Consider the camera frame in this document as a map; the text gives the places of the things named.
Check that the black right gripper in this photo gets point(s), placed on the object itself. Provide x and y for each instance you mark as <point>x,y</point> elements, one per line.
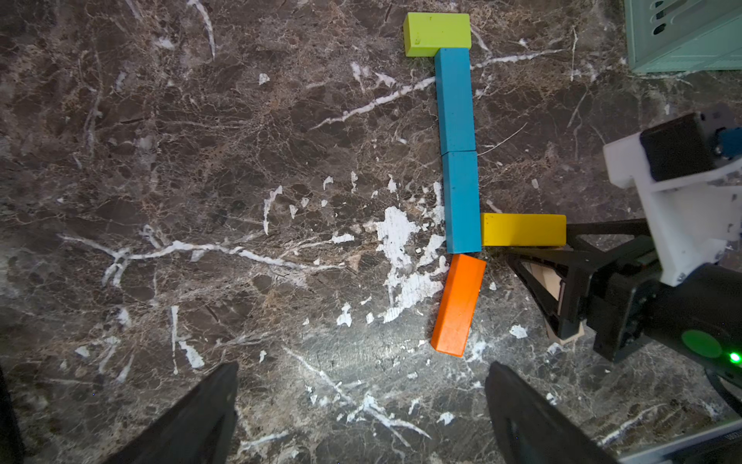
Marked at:
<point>604,290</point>

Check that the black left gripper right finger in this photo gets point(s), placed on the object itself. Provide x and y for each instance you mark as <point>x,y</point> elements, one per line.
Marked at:
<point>529,429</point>

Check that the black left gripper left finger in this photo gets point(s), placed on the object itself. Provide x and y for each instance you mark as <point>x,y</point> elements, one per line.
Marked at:
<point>199,428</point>

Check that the yellow wooden block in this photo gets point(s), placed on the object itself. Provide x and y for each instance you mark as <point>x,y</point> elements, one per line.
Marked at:
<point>523,230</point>

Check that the orange wooden block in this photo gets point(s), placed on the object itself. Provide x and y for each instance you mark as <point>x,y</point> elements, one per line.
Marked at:
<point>453,324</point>

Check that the teal wooden block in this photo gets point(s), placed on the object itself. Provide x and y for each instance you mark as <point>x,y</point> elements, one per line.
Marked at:
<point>462,202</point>
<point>455,100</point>

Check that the green wooden block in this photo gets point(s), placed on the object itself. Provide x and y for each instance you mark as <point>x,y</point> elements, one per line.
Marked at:
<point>426,33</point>

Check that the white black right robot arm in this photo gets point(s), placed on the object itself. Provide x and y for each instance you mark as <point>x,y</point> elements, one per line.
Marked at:
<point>700,319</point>

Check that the mint green file organizer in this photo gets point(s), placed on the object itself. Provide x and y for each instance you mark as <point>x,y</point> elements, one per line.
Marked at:
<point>683,35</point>

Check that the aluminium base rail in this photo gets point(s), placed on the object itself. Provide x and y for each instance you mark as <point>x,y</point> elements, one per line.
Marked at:
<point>720,444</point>

